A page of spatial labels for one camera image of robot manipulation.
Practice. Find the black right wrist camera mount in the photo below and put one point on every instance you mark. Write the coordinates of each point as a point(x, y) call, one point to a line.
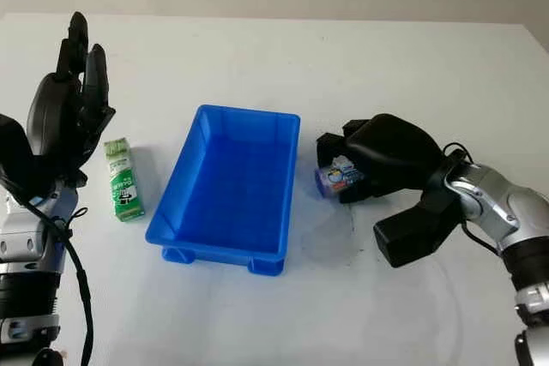
point(412, 233)

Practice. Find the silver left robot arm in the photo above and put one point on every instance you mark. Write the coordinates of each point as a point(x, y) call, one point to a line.
point(25, 250)

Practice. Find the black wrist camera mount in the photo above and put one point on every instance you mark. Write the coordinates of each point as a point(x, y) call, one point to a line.
point(412, 233)
point(13, 156)

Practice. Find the green carton box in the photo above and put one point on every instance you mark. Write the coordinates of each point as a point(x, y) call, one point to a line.
point(124, 181)

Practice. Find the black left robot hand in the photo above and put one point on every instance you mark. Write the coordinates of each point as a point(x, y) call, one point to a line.
point(53, 113)

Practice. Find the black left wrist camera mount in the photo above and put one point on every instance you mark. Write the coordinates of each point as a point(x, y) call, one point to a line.
point(13, 156)

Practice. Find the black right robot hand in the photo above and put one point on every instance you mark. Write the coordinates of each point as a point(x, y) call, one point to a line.
point(394, 147)

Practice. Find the blue plastic tray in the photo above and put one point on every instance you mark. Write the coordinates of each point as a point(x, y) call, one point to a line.
point(240, 186)

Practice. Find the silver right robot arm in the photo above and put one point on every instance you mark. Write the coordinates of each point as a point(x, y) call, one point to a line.
point(506, 211)

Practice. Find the silver purple packet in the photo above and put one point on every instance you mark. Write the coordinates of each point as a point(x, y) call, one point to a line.
point(339, 177)

